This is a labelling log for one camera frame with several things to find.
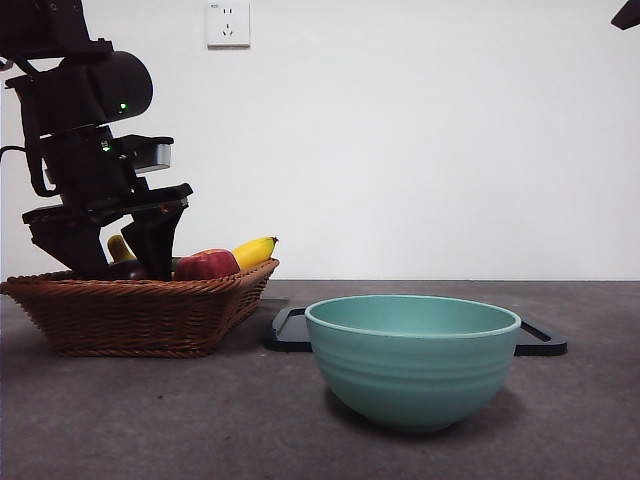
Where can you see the red apple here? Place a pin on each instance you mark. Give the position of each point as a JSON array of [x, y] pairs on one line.
[[207, 265]]

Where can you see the dark rectangular tray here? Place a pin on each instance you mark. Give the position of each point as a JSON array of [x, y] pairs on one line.
[[287, 345]]

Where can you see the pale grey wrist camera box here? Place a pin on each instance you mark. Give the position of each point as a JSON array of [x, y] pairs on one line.
[[150, 155]]

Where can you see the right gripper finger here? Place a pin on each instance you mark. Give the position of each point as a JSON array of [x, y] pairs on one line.
[[629, 14]]

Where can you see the yellow banana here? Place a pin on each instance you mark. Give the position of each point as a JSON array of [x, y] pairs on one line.
[[252, 252]]

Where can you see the brown wicker basket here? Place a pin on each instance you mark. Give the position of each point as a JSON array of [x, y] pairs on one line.
[[135, 320]]

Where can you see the dark red plum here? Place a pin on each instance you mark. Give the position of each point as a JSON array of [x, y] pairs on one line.
[[129, 274]]

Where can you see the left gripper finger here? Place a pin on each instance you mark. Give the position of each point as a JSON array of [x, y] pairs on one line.
[[80, 250], [157, 245]]

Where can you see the white wall socket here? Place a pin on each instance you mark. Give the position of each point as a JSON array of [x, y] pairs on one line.
[[229, 26]]

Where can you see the teal ribbed bowl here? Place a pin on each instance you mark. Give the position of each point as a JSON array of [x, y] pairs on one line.
[[412, 370]]

